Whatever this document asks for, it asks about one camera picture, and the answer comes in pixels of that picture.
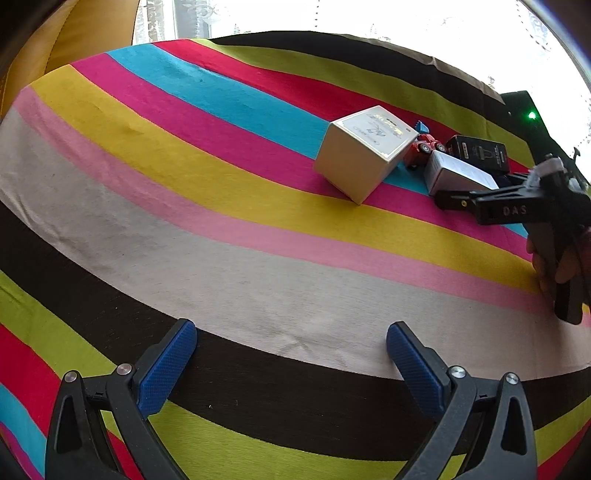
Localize black printed box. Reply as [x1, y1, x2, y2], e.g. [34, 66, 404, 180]
[445, 135, 510, 176]

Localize white lace curtain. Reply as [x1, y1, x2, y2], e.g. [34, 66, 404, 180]
[132, 0, 215, 45]

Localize yellow sofa cushion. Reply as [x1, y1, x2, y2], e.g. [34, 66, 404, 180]
[1, 0, 138, 115]

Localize beige tall box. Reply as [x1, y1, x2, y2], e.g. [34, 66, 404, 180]
[314, 106, 418, 205]

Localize striped colourful cloth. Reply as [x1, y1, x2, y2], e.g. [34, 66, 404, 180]
[1, 32, 590, 479]

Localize white silver long box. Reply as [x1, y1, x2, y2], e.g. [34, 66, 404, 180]
[424, 151, 499, 196]

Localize black tracker with green light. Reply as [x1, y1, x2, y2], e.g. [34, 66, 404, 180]
[501, 91, 586, 182]

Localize person's right hand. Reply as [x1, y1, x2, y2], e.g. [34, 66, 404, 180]
[526, 228, 591, 308]

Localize red toy car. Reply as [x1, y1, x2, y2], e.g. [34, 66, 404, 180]
[404, 120, 446, 171]

